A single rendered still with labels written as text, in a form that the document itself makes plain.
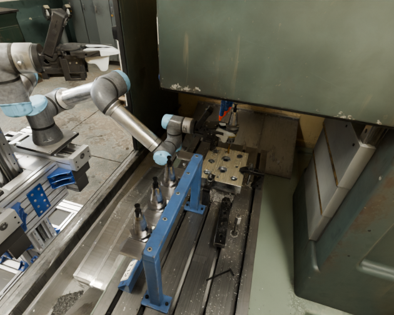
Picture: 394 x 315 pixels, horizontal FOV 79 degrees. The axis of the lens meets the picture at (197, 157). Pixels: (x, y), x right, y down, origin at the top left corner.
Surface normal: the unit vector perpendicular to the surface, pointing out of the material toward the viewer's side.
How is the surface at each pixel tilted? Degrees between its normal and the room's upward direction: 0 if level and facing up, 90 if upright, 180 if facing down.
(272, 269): 0
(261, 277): 0
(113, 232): 8
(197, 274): 0
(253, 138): 24
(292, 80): 90
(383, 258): 90
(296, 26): 90
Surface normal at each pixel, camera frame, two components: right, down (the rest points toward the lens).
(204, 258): 0.04, -0.79
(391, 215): -0.29, 0.58
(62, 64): 0.22, 0.61
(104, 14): 0.01, 0.62
